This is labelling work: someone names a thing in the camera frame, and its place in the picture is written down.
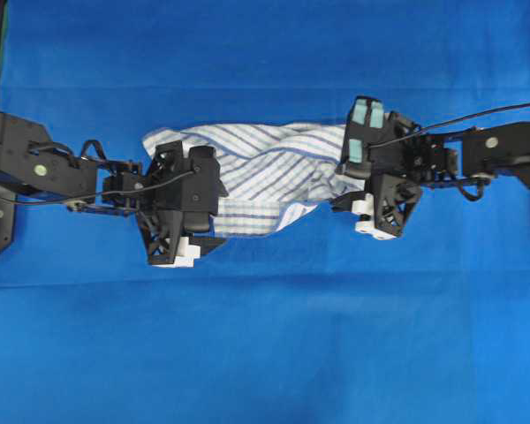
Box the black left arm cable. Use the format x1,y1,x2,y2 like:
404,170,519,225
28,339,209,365
0,170,195,207

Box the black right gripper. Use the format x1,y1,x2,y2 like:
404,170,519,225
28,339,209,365
329,111,421,239

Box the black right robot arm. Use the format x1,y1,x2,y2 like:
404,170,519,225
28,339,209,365
330,107,530,239

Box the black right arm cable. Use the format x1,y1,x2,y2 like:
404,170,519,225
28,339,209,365
366,100,530,147

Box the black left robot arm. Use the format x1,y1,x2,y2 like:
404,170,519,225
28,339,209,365
0,113,227,268

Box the white blue striped towel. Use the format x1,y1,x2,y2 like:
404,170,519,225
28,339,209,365
142,123,364,239

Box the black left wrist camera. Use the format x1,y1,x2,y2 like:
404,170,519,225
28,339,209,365
152,145,230,234

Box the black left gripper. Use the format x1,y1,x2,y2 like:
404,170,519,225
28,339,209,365
136,141,226,268

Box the black taped right wrist camera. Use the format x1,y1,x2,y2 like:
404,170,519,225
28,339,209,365
337,95,390,179

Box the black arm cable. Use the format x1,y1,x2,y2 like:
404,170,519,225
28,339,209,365
366,100,530,147
0,170,195,207

